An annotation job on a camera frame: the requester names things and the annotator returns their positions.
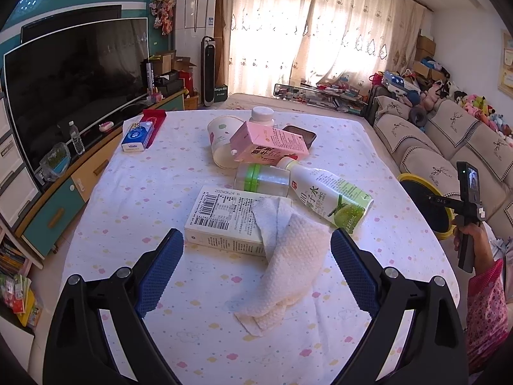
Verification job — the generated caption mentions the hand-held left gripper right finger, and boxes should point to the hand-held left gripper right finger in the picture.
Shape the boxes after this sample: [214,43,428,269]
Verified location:
[330,228,469,385]

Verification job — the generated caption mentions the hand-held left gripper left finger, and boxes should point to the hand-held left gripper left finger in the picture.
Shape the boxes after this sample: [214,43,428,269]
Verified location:
[43,228,185,385]

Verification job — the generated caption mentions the yellow-rimmed black trash bin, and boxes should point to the yellow-rimmed black trash bin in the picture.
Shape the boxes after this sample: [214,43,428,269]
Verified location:
[398,173,458,241]

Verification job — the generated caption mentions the white paper towel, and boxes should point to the white paper towel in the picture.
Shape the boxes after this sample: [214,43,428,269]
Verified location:
[233,197,332,337]

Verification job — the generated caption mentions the white paper cup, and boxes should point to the white paper cup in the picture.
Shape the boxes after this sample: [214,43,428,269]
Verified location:
[207,115,245,168]

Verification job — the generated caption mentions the white pill bottle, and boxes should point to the white pill bottle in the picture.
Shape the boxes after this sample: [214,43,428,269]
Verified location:
[249,106,275,128]

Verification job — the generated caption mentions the person's right forearm pink sleeve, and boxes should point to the person's right forearm pink sleeve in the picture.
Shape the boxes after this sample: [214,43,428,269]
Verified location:
[467,249,511,373]

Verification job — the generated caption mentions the person's right hand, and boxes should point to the person's right hand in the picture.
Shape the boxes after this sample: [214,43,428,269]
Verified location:
[454,222,490,267]

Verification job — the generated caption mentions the beige embroidered sofa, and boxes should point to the beige embroidered sofa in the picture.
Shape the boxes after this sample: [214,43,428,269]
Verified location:
[366,84,513,241]

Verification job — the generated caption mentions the white dotted tablecloth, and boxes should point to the white dotted tablecloth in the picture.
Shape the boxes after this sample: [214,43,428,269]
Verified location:
[60,108,461,385]

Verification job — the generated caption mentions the green label drink bottle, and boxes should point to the green label drink bottle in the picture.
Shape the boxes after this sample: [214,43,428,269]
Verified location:
[276,156,374,234]

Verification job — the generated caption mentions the pile of plush toys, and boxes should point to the pile of plush toys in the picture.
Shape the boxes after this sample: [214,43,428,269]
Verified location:
[453,90,513,137]

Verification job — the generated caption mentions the white barcode carton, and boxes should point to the white barcode carton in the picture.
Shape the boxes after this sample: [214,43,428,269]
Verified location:
[184,185,293,257]

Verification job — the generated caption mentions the pink plush toy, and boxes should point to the pink plush toy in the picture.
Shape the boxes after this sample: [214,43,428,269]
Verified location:
[420,84,442,109]

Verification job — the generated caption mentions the teal and yellow television stand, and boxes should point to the teal and yellow television stand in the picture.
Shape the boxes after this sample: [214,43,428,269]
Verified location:
[16,88,189,259]

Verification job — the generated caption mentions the clear jar green lid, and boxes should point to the clear jar green lid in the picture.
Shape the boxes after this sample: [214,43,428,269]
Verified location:
[234,163,291,198]

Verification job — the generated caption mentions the blue star print bag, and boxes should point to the blue star print bag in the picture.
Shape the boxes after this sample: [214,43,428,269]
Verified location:
[383,71,419,105]

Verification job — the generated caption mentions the blue tissue pack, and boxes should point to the blue tissue pack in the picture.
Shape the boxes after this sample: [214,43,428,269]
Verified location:
[121,121,155,153]

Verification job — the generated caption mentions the stacked cardboard boxes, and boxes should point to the stacked cardboard boxes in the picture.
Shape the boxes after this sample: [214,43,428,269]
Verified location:
[413,34,450,83]

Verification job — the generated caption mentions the stack of colourful books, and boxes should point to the stack of colourful books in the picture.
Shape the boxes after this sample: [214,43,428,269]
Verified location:
[0,233,45,329]

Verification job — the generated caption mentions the black phone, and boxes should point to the black phone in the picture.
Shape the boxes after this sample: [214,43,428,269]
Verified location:
[282,125,317,150]

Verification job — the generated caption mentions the clear plastic container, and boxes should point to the clear plastic container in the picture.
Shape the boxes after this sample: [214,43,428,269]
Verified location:
[40,142,71,183]

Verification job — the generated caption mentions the red tissue pack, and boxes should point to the red tissue pack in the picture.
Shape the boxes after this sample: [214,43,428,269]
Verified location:
[143,109,167,149]

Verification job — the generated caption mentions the pink milk carton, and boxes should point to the pink milk carton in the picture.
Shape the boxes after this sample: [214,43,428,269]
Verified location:
[229,121,310,166]

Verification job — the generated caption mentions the clear water bottle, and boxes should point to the clear water bottle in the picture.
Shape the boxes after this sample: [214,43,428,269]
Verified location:
[68,121,86,155]

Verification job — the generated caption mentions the white drawer cabinet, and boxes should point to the white drawer cabinet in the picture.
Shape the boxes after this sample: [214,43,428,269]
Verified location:
[0,90,41,229]

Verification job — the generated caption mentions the cluttered glass table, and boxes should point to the cluttered glass table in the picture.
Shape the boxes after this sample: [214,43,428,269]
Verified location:
[273,81,367,115]

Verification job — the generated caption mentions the floral floor mattress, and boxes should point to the floral floor mattress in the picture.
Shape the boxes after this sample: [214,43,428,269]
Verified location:
[184,92,365,119]

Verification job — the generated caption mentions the black boxes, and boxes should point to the black boxes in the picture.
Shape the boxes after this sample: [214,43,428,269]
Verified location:
[154,70,185,97]

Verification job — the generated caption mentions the black tower fan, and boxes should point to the black tower fan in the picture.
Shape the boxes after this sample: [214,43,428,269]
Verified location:
[200,36,217,107]

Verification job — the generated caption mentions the open cardboard boxes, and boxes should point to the open cardboard boxes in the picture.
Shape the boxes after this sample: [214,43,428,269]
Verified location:
[154,50,197,75]

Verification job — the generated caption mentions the large black television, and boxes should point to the large black television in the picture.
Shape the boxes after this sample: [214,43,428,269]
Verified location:
[3,18,150,187]

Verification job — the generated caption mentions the cream patterned curtains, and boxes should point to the cream patterned curtains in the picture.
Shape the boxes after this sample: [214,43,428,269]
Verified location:
[218,0,425,99]

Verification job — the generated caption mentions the white standing air conditioner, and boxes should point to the white standing air conditioner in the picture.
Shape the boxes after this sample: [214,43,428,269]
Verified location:
[174,0,219,107]

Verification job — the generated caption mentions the pink artificial flowers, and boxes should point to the pink artificial flowers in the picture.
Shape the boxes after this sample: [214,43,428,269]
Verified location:
[149,0,177,35]

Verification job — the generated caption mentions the framed wall poster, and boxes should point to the framed wall poster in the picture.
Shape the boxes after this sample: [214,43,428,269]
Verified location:
[497,32,513,97]

